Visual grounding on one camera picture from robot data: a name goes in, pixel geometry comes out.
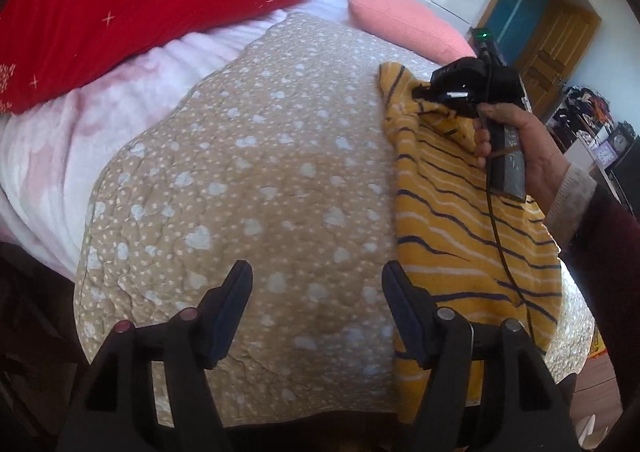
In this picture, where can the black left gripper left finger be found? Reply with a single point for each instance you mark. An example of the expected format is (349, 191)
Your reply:
(146, 388)

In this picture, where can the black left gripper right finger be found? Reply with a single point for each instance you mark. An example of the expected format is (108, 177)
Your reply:
(488, 390)

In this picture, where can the yellow striped knit sweater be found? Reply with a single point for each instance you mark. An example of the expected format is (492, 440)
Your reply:
(486, 257)

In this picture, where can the person's right hand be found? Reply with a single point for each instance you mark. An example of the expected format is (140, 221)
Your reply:
(545, 165)

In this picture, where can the brown wooden door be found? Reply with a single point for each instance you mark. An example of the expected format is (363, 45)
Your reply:
(545, 40)

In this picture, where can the pink small pillow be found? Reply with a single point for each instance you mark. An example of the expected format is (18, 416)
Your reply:
(411, 25)

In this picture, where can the white shelf unit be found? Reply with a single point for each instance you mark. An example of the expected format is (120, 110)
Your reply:
(581, 126)

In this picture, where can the small desk clock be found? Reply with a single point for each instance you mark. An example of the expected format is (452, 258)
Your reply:
(621, 138)

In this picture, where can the black television screen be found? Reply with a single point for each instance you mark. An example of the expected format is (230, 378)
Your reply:
(625, 175)

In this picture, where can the beige spotted quilt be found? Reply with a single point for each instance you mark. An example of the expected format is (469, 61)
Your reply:
(279, 159)

